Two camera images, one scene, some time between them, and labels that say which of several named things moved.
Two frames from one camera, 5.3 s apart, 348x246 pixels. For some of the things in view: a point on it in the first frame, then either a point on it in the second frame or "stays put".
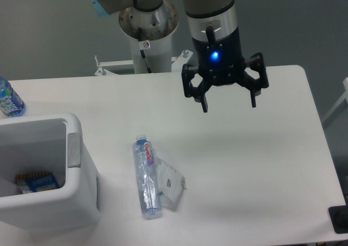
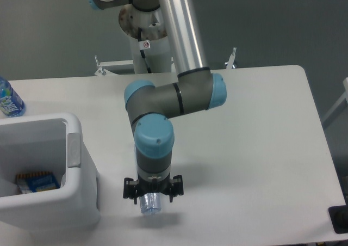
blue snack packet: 36,182 stays put
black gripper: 221,61 → 173,186
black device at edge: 339,215 stays put
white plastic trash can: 51,143 stays put
